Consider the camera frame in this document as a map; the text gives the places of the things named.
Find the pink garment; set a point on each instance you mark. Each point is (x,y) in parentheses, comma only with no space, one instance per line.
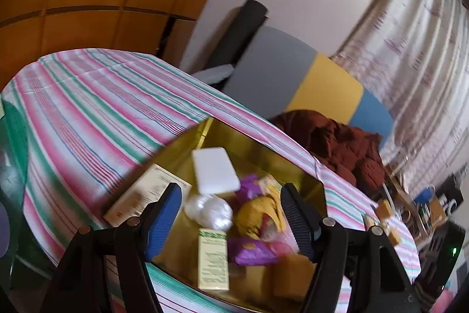
(445,304)

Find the small tan box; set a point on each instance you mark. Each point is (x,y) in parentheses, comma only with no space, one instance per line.
(384,210)
(395,236)

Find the white box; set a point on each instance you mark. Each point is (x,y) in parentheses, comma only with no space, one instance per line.
(216,170)

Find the cream cardboard box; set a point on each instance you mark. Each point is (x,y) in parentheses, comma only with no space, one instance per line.
(135,195)

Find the gold metal tin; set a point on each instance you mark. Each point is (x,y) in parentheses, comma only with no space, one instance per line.
(256,155)

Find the purple snack packet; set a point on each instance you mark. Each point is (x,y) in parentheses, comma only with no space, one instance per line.
(247,188)
(252,252)

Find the black appliance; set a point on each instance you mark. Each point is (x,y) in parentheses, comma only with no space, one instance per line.
(450,192)

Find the black rolled mat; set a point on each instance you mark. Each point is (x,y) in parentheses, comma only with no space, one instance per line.
(238,30)

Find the blue container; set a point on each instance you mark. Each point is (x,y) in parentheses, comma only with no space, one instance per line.
(424,195)

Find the white pearly ball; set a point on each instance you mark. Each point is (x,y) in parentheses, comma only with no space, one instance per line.
(212,212)

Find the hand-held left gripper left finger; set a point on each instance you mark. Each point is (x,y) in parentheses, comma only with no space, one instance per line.
(165,217)

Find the grey yellow blue cushion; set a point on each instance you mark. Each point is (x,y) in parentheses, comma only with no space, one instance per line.
(329,89)

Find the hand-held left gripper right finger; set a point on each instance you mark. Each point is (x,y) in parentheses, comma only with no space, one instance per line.
(300,221)

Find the small green cream box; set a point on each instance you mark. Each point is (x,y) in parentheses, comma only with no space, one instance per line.
(212,261)

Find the dark red blanket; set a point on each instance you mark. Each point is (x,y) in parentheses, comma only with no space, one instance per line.
(337,144)

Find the pale patterned curtain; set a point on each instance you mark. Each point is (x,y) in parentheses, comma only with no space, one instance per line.
(414,52)

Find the white chair armrest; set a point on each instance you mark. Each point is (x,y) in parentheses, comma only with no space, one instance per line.
(216,74)

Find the striped tablecloth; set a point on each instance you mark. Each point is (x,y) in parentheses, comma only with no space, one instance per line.
(91,107)

